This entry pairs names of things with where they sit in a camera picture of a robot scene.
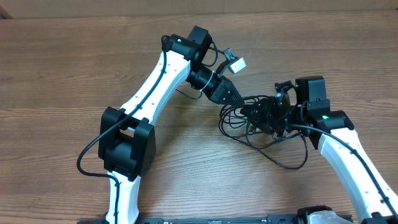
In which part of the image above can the thin black usb cable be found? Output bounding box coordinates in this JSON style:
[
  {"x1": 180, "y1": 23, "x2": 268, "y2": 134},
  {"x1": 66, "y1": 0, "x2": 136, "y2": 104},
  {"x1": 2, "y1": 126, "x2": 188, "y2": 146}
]
[{"x1": 223, "y1": 102, "x2": 309, "y2": 170}]

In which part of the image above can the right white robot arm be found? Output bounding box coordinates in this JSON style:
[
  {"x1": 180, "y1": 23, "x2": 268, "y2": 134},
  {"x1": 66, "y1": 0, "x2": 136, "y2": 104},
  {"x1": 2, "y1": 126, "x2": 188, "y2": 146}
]
[{"x1": 241, "y1": 76, "x2": 397, "y2": 223}]

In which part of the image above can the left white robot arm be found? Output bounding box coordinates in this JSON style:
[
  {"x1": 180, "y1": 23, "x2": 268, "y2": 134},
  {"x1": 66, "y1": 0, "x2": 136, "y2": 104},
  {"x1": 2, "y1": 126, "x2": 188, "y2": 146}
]
[{"x1": 98, "y1": 26, "x2": 246, "y2": 223}]

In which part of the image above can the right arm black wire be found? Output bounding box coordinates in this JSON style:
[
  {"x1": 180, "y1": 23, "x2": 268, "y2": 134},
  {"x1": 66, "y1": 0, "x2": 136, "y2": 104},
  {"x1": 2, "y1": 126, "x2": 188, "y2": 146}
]
[{"x1": 279, "y1": 90, "x2": 397, "y2": 218}]

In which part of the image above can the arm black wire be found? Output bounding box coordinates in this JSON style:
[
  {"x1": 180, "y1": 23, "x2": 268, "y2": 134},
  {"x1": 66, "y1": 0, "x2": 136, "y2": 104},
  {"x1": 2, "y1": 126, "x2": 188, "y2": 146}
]
[
  {"x1": 76, "y1": 34, "x2": 170, "y2": 224},
  {"x1": 279, "y1": 90, "x2": 397, "y2": 218}
]

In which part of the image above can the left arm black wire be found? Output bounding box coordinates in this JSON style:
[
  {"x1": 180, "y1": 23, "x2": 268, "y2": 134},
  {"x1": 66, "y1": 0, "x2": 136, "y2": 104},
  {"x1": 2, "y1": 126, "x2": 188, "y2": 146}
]
[{"x1": 76, "y1": 34, "x2": 170, "y2": 224}]

